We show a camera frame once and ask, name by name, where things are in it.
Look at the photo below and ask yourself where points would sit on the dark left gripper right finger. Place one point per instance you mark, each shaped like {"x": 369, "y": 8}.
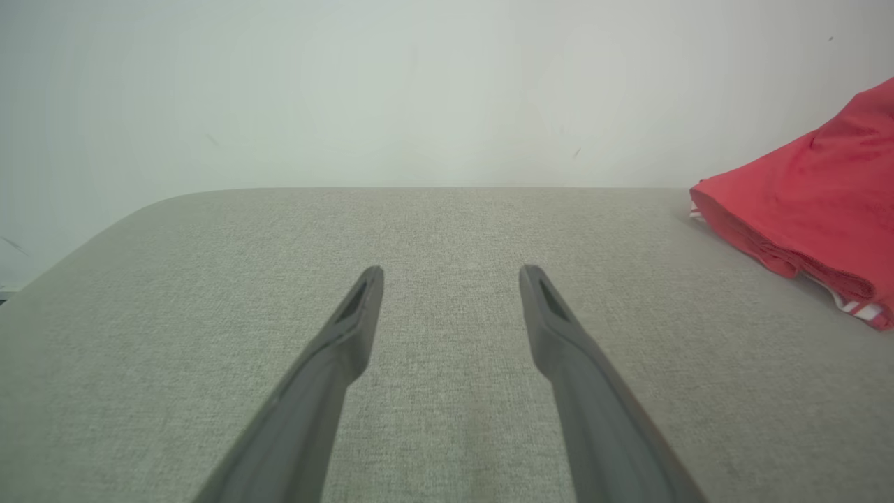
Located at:
{"x": 601, "y": 433}

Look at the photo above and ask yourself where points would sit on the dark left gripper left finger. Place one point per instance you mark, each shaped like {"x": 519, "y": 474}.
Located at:
{"x": 300, "y": 433}

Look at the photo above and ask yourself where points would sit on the red Bulls basketball jersey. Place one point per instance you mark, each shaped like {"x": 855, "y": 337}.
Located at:
{"x": 817, "y": 202}

